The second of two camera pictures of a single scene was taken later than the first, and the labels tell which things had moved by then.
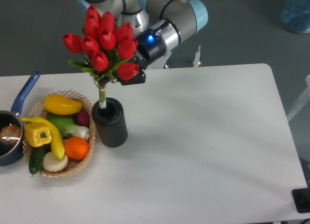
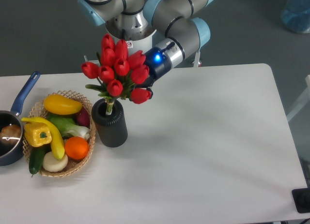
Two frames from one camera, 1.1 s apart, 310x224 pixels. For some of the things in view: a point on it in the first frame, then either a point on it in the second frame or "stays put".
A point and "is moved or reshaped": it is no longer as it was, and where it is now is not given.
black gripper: x=150 y=48 -> x=158 y=63
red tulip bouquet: x=104 y=46 is moved or reshaped
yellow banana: x=56 y=142 stays put
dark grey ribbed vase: x=110 y=123 stays put
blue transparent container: x=295 y=14 stays put
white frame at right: x=303 y=101 stays put
